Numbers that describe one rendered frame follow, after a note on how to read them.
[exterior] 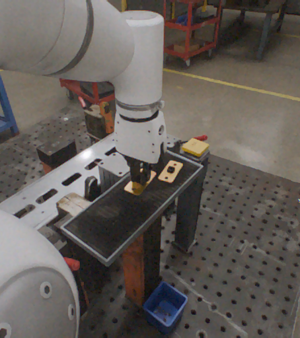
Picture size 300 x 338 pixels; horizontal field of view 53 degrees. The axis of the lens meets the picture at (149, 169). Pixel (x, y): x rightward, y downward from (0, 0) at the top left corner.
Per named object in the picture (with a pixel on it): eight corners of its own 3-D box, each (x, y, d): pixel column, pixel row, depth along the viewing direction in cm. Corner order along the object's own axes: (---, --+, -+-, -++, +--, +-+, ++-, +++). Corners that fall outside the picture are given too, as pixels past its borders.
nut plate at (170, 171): (170, 160, 82) (170, 157, 81) (183, 164, 80) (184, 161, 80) (157, 179, 76) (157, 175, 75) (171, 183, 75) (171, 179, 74)
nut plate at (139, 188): (142, 168, 71) (142, 164, 70) (156, 173, 69) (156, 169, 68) (123, 190, 65) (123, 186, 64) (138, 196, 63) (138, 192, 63)
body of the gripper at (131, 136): (172, 103, 56) (170, 152, 63) (125, 92, 59) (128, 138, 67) (153, 121, 51) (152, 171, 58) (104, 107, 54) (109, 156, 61)
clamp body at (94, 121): (102, 165, 154) (94, 100, 131) (123, 176, 147) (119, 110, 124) (87, 175, 148) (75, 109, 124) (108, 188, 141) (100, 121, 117)
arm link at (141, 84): (102, 101, 52) (154, 108, 50) (94, 18, 43) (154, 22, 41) (121, 82, 58) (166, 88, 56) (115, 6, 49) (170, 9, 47)
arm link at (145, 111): (171, 91, 55) (170, 106, 57) (130, 82, 58) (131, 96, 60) (150, 111, 49) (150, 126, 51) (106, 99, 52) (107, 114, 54)
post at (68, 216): (88, 291, 101) (68, 211, 75) (99, 300, 99) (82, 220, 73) (77, 302, 98) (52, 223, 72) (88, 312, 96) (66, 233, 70)
